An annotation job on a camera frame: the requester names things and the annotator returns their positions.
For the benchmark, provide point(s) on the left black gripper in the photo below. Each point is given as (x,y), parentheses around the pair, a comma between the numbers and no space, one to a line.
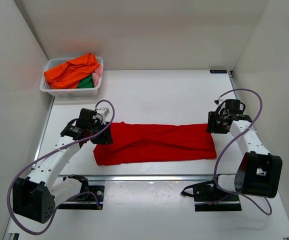
(106,137)

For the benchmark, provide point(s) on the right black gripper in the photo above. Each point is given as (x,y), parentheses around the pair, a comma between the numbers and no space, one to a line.
(211,128)

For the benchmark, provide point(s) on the red t shirt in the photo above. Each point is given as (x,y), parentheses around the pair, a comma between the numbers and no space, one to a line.
(141,143)

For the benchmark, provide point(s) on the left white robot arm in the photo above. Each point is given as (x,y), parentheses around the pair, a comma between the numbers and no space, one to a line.
(37,196)

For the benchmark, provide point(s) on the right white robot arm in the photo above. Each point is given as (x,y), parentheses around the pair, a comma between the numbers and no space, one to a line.
(259,171)

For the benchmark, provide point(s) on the blue table label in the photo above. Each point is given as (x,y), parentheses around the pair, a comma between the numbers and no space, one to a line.
(218,71)

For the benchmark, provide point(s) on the green t shirt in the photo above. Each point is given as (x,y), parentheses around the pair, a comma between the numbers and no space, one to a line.
(86,83)

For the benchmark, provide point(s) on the pink t shirt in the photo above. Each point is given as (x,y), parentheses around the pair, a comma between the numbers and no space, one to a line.
(96,75)

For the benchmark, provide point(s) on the orange t shirt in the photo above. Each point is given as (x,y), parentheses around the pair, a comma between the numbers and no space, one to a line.
(68,75)

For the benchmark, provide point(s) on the white plastic basket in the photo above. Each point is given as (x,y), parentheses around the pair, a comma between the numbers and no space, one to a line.
(66,93)

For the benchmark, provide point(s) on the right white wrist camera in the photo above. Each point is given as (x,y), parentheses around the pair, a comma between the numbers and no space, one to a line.
(218,101)

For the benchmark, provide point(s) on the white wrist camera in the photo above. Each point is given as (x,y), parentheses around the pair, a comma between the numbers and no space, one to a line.
(218,101)
(101,115)

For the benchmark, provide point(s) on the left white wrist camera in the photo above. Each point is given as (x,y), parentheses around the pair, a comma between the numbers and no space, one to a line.
(101,115)

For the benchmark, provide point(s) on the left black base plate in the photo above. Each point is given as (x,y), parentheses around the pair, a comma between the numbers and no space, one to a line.
(89,201)

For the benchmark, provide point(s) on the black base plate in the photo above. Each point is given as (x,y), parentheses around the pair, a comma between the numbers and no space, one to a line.
(208,198)
(89,201)

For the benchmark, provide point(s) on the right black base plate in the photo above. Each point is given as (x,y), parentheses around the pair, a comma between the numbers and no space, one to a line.
(208,198)

